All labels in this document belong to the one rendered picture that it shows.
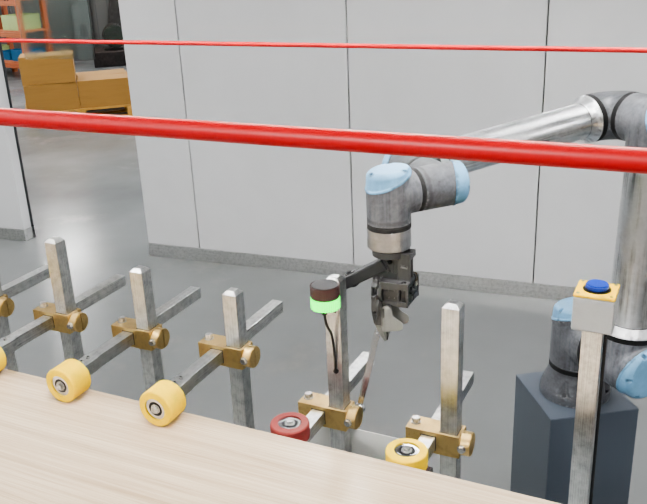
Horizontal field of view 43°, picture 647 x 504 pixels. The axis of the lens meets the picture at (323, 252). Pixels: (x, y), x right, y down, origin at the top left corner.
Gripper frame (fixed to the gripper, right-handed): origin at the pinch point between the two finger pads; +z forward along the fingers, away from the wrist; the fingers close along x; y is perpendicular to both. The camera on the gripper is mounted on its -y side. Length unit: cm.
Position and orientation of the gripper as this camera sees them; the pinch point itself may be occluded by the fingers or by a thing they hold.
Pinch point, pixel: (382, 333)
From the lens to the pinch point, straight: 176.2
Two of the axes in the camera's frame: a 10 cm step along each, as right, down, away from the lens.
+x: 4.3, -3.4, 8.4
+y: 9.0, 1.1, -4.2
